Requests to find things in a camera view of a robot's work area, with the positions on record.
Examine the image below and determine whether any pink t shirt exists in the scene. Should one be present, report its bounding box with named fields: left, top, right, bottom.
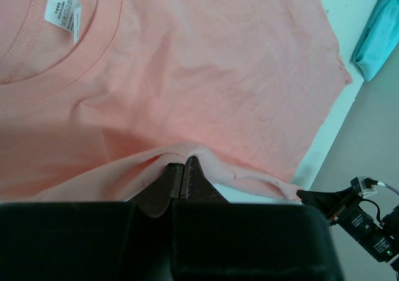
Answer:
left=1, top=0, right=352, bottom=201

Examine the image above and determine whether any folded teal t shirt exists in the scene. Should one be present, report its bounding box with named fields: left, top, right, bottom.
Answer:
left=351, top=0, right=398, bottom=82

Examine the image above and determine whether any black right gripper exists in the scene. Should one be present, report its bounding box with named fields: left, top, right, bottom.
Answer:
left=297, top=184, right=398, bottom=272

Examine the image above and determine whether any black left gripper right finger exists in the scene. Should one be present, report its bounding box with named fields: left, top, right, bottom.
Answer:
left=179, top=156, right=228, bottom=203

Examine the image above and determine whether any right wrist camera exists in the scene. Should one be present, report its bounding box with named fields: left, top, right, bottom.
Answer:
left=350, top=176, right=378, bottom=198

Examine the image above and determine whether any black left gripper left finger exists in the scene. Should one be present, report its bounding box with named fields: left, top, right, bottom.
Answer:
left=132, top=164, right=184, bottom=217

